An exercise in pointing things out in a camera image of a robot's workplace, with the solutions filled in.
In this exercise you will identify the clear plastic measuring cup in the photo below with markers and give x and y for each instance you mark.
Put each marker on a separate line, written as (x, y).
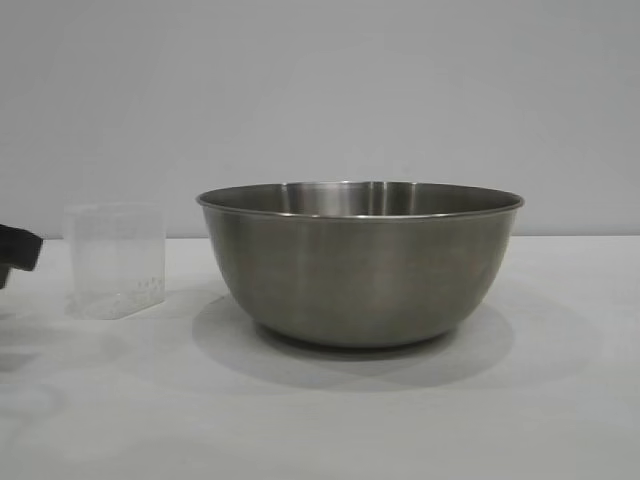
(117, 270)

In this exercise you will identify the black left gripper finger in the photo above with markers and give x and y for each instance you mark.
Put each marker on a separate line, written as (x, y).
(17, 250)

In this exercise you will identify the stainless steel mixing bowl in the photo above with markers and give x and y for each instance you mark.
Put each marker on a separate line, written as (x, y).
(350, 280)

